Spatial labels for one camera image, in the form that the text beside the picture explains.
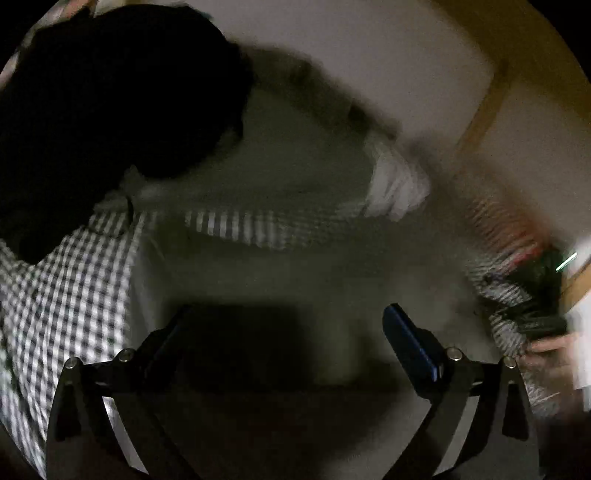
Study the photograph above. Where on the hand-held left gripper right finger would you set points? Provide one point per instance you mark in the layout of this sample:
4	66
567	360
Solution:
411	342

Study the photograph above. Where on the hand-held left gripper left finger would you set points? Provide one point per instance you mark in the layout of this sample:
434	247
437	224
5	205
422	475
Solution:
161	347

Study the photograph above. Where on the grey garment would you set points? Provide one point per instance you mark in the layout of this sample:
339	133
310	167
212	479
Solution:
286	277

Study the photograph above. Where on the person's right hand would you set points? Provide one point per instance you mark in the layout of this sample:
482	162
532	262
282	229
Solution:
549	351

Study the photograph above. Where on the red striped cloth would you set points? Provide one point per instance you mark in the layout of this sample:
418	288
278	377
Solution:
508	230

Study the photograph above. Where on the checkered bedsheet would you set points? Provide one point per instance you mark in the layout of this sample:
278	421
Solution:
64	304

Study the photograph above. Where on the white cloth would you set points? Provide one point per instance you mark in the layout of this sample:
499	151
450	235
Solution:
398	184

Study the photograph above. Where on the dark grey cloth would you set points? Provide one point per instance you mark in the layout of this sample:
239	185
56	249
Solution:
304	138

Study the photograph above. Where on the black cloth pile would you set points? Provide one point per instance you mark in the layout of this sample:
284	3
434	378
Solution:
106	115

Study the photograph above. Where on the wooden frame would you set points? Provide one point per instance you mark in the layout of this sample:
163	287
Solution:
508	92

